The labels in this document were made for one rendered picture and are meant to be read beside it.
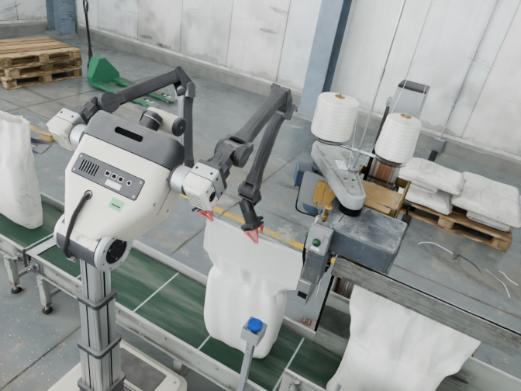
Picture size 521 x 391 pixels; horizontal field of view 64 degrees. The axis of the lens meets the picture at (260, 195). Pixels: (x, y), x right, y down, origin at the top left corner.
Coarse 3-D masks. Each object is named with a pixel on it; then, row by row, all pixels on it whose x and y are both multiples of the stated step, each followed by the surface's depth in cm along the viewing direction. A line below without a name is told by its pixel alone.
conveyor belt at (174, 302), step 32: (64, 256) 249; (128, 256) 258; (128, 288) 235; (160, 288) 239; (192, 288) 243; (160, 320) 219; (192, 320) 223; (224, 352) 209; (288, 352) 215; (320, 352) 218; (320, 384) 202
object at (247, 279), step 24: (216, 240) 196; (240, 240) 188; (264, 240) 182; (216, 264) 198; (240, 264) 194; (264, 264) 188; (288, 264) 184; (216, 288) 199; (240, 288) 192; (264, 288) 189; (288, 288) 189; (216, 312) 205; (240, 312) 196; (264, 312) 191; (216, 336) 213; (264, 336) 198
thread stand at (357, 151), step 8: (400, 16) 142; (392, 40) 145; (384, 64) 150; (384, 72) 151; (376, 88) 154; (376, 96) 156; (368, 120) 160; (328, 144) 166; (336, 144) 167; (344, 144) 169; (360, 144) 166; (360, 152) 166; (384, 160) 160; (352, 168) 170
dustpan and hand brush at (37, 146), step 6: (36, 132) 451; (42, 132) 450; (30, 138) 439; (42, 138) 449; (48, 138) 447; (36, 144) 439; (42, 144) 441; (48, 144) 443; (36, 150) 429; (42, 150) 431
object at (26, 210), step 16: (0, 112) 247; (0, 128) 237; (16, 128) 233; (0, 144) 242; (16, 144) 237; (0, 160) 245; (16, 160) 241; (32, 160) 246; (0, 176) 248; (16, 176) 245; (32, 176) 253; (0, 192) 254; (16, 192) 250; (32, 192) 258; (0, 208) 264; (16, 208) 255; (32, 208) 262; (32, 224) 265
